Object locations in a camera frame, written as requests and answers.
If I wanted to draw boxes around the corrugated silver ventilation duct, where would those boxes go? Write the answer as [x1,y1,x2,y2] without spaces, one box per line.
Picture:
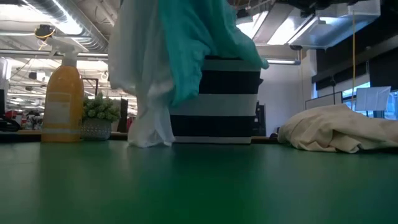
[26,0,109,54]

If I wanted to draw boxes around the cream folded garment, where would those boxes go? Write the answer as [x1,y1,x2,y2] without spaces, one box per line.
[277,103,398,154]

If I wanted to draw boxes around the navy white striped laundry basket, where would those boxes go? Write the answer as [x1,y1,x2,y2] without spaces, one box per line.
[169,55,264,145]

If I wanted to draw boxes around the teal shorts with white lining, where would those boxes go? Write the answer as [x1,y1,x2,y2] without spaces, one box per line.
[108,0,270,149]

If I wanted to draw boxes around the white partition panel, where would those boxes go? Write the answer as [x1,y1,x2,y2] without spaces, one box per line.
[305,91,343,110]

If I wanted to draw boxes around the white board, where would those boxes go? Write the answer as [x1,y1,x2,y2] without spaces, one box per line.
[354,86,392,112]

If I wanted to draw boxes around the orange spray bottle white trigger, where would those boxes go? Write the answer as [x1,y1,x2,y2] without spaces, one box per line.
[41,37,85,143]

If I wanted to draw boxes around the black yellow ceiling cable reel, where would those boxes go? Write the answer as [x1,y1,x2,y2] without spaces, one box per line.
[34,24,57,40]

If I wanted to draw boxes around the shiny metal duct hood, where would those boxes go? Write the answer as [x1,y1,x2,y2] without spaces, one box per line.
[252,0,382,50]

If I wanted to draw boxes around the green succulent in grey pot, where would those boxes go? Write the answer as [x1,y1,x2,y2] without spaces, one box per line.
[81,92,121,141]

